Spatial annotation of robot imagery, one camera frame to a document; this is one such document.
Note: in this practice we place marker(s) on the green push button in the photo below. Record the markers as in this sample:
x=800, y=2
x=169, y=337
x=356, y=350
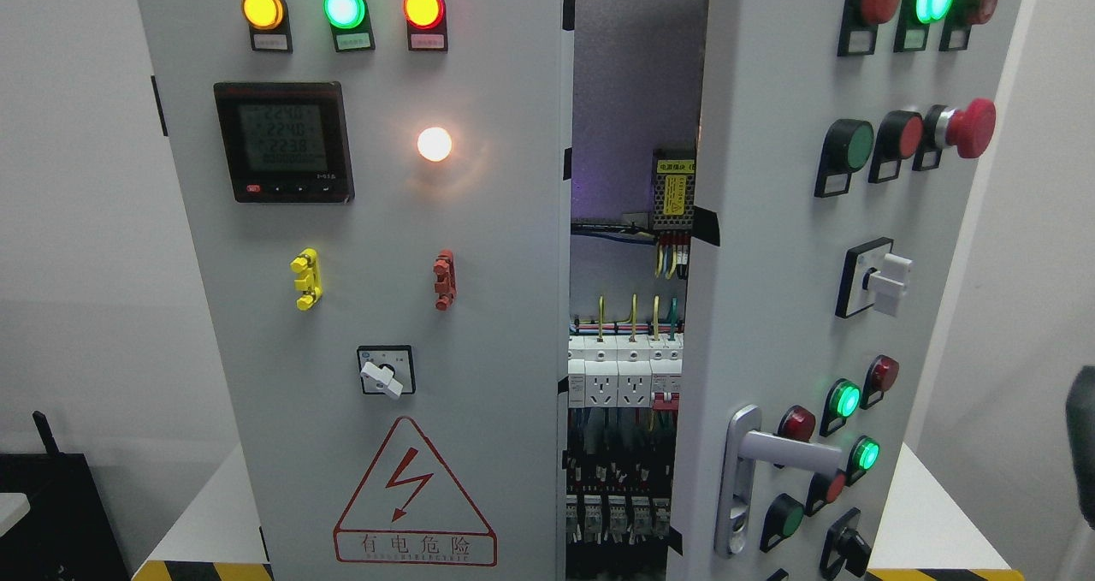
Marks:
x=847, y=147
x=782, y=520

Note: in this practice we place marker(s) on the dark red buzzer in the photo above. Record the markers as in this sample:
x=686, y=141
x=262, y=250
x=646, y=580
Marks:
x=961, y=18

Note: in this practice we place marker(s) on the green indicator light top right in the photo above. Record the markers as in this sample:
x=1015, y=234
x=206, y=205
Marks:
x=914, y=18

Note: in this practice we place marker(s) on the green push button lower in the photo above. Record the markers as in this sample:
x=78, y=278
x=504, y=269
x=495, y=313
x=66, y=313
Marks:
x=782, y=520

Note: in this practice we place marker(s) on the white rotary switch left door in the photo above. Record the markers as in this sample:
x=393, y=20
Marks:
x=387, y=370

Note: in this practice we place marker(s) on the red indicator light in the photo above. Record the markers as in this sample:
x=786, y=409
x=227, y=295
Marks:
x=860, y=25
x=797, y=424
x=880, y=376

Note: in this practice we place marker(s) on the red indicator light top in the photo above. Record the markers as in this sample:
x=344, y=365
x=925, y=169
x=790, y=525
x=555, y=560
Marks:
x=860, y=25

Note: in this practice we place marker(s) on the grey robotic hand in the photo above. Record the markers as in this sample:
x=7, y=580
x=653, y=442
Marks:
x=1079, y=419

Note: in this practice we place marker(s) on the black selector knob switch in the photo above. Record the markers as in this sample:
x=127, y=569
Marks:
x=845, y=548

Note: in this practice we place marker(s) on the white rotary switch upper right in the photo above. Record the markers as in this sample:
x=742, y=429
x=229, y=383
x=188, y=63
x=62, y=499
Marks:
x=873, y=277

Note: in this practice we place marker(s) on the yellow plastic clip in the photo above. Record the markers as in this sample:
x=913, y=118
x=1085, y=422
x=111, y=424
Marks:
x=308, y=280

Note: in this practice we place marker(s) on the silver door handle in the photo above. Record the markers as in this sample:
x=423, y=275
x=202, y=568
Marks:
x=745, y=444

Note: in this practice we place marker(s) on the red push button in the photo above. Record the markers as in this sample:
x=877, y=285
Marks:
x=823, y=490
x=897, y=138

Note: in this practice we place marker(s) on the black digital power meter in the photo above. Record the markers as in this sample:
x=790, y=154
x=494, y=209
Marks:
x=285, y=142

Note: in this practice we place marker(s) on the red-orange indicator light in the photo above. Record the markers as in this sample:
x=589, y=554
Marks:
x=426, y=25

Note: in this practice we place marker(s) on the green push button upper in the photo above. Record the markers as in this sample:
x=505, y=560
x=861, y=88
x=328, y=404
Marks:
x=847, y=147

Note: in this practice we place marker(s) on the red push button upper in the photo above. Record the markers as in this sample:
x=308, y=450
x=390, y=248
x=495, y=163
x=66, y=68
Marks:
x=897, y=138

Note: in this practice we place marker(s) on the red push button lower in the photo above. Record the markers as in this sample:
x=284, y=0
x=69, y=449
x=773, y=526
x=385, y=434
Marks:
x=823, y=490

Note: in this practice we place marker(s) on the green indicator light lower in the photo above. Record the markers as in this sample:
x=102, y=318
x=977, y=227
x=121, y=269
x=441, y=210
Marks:
x=864, y=454

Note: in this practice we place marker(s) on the green indicator light middle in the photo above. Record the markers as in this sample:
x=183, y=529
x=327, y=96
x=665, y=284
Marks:
x=841, y=403

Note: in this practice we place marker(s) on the red plastic clip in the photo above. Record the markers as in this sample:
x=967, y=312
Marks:
x=444, y=286

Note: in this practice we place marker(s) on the red emergency stop button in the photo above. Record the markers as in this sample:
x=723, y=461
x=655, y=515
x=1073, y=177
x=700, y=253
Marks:
x=969, y=130

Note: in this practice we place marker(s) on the red indicator light middle right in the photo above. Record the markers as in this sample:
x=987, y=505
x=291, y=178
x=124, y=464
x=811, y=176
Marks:
x=880, y=376

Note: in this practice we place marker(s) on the metal mesh power supply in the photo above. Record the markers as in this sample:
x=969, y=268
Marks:
x=673, y=189

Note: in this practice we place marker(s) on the black box with antenna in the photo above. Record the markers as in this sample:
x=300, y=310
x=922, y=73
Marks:
x=66, y=534

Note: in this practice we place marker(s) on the white socket breaker row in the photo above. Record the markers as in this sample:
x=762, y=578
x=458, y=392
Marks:
x=617, y=371

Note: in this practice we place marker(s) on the white glowing lamp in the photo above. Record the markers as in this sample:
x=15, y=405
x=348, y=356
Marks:
x=434, y=144

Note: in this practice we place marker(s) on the grey cabinet door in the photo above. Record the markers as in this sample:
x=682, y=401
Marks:
x=767, y=261
x=486, y=370

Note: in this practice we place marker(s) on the yellow indicator light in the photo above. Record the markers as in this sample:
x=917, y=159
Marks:
x=269, y=26

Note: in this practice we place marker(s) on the red indicator light middle left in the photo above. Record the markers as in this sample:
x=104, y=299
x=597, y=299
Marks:
x=797, y=424

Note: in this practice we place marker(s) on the red electric hazard sign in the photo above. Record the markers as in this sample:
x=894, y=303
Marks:
x=409, y=508

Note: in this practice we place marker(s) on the green indicator light left door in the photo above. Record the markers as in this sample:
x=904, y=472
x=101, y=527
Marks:
x=350, y=25

